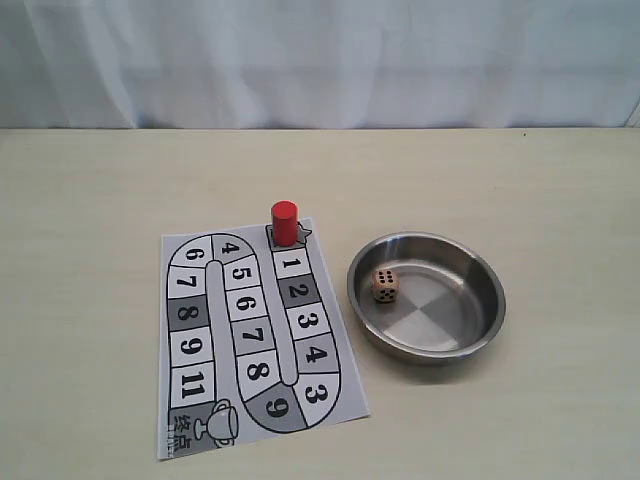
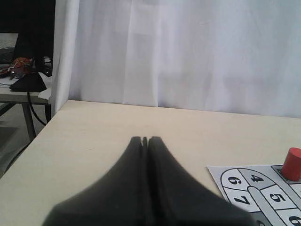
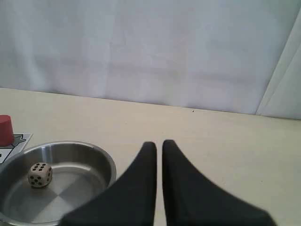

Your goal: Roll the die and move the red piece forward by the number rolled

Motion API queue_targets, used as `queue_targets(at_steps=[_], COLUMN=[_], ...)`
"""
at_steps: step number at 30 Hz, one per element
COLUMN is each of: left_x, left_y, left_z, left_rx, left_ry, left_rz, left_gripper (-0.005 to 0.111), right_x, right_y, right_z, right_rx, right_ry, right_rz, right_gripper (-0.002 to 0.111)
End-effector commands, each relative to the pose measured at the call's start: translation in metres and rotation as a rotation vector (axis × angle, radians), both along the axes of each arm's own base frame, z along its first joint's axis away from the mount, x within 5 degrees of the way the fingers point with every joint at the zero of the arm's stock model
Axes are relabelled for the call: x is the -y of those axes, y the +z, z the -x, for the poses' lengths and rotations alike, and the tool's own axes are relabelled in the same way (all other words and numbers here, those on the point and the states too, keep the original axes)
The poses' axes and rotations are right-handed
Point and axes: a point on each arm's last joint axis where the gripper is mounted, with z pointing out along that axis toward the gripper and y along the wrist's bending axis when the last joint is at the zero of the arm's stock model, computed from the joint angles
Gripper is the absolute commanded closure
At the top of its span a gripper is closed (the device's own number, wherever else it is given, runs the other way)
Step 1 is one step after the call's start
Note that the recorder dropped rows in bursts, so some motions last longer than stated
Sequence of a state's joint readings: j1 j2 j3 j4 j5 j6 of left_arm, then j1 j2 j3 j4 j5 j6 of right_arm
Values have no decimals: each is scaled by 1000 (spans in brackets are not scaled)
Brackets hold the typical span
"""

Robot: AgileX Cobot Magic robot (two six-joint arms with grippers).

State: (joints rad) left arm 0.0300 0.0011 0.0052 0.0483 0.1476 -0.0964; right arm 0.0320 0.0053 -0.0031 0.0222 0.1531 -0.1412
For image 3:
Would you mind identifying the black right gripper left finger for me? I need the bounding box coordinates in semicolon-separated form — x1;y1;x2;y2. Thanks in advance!
61;142;157;226

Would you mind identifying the beige wooden die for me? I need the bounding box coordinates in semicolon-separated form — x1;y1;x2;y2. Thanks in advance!
27;162;53;188

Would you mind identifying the red cylinder game piece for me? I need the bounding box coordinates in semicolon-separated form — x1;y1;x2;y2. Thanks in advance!
0;115;14;146

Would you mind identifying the printed paper game board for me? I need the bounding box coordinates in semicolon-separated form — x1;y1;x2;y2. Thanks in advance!
0;133;32;164

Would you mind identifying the stainless steel round bowl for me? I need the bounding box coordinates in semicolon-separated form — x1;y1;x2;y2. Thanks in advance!
0;141;116;226

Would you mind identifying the white backdrop curtain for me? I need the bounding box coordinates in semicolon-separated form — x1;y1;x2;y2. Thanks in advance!
0;0;301;119

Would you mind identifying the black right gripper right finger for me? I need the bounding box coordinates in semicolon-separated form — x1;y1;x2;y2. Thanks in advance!
162;140;276;226

